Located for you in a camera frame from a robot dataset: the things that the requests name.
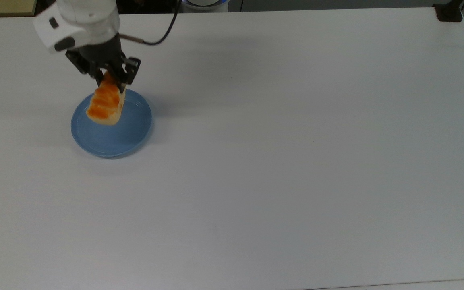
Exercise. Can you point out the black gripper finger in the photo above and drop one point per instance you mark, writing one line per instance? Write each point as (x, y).
(99, 79)
(122, 85)

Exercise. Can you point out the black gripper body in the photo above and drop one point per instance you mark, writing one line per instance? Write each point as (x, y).
(101, 56)

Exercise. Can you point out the braided orange bread loaf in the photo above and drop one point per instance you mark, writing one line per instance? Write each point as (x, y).
(104, 104)

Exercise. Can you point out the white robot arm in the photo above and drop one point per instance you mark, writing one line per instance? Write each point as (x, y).
(79, 20)

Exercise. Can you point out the round blue plate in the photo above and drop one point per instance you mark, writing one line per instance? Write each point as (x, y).
(129, 129)

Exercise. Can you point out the light wooden side table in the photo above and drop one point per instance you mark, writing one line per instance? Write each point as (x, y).
(4, 7)

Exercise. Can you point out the black table clamp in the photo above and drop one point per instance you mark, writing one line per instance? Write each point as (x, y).
(449, 13)

